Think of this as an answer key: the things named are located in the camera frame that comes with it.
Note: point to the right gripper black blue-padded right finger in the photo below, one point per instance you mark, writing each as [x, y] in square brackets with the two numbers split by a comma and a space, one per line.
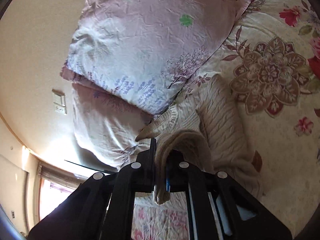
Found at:
[217, 206]

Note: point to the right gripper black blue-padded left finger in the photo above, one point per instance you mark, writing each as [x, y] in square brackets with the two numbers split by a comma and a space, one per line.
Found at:
[102, 206]

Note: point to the beige cable-knit sweater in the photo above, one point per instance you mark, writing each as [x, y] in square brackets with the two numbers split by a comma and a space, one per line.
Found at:
[207, 129]

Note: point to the black monitor screen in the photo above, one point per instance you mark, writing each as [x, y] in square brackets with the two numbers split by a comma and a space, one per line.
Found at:
[93, 169]

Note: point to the pink floral left pillow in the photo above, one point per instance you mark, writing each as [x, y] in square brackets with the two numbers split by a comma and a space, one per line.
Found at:
[106, 125]

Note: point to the pink lavender right pillow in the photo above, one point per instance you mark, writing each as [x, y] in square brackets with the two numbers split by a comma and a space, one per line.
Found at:
[144, 51]

